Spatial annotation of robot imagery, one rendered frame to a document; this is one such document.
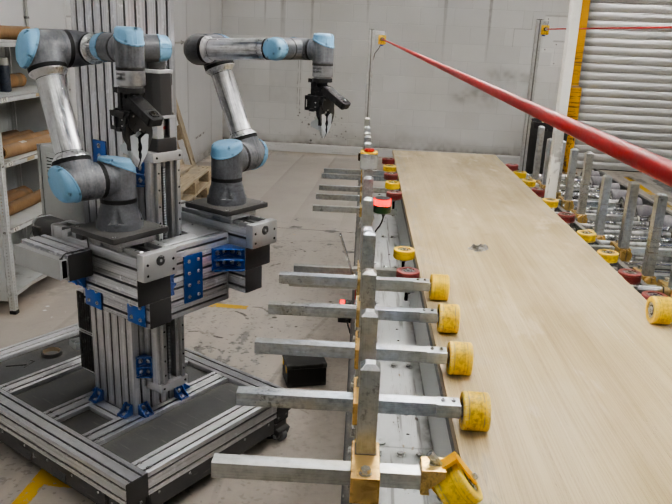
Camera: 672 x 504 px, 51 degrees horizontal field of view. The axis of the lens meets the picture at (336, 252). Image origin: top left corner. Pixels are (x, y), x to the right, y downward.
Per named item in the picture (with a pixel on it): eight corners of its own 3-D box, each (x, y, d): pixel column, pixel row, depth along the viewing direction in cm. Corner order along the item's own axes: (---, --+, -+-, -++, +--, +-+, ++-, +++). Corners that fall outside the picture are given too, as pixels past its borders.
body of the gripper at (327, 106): (316, 110, 264) (317, 77, 260) (335, 112, 259) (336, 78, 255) (303, 111, 258) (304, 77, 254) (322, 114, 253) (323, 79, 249)
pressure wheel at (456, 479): (460, 524, 122) (433, 492, 120) (455, 496, 129) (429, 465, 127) (489, 507, 121) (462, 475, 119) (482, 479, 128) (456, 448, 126)
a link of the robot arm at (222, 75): (229, 176, 276) (184, 39, 271) (252, 171, 289) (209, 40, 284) (253, 168, 270) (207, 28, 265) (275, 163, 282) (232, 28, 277)
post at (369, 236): (354, 391, 206) (363, 232, 191) (354, 386, 209) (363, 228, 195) (366, 392, 205) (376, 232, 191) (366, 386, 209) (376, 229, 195)
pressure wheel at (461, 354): (450, 338, 169) (446, 343, 176) (450, 373, 167) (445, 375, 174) (476, 340, 168) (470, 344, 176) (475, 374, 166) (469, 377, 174)
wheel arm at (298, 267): (293, 275, 271) (293, 264, 270) (294, 272, 274) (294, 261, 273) (407, 281, 270) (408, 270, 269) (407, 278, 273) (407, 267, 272)
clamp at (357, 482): (345, 503, 120) (347, 477, 119) (347, 457, 133) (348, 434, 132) (382, 505, 120) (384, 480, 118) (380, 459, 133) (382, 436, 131)
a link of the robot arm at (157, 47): (91, 67, 237) (176, 69, 204) (59, 67, 229) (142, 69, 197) (88, 30, 234) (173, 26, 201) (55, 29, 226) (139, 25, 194)
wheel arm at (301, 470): (211, 477, 124) (210, 462, 123) (214, 467, 127) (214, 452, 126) (420, 490, 123) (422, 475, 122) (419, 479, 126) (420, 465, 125)
